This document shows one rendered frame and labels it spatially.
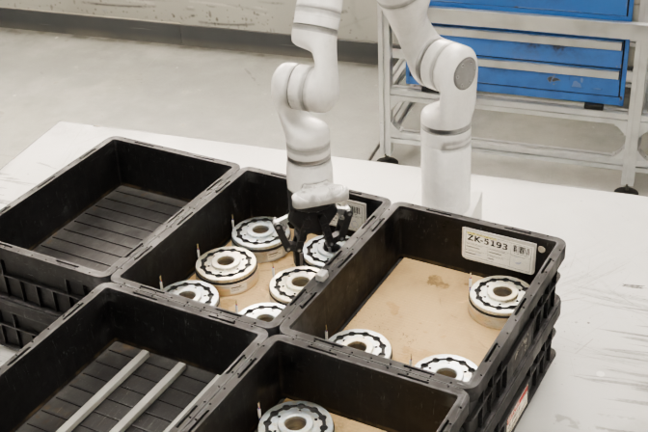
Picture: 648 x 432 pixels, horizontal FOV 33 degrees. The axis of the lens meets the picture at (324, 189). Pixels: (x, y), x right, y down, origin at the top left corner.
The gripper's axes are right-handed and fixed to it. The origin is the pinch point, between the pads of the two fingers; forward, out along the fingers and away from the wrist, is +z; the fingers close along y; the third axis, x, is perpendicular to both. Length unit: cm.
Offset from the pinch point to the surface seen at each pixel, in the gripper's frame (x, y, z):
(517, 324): 36.9, -19.4, -7.3
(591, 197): -25, -66, 15
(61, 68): -308, 32, 85
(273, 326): 26.3, 13.1, -7.6
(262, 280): 0.2, 9.1, 2.4
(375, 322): 17.6, -4.9, 2.3
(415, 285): 10.4, -14.1, 2.3
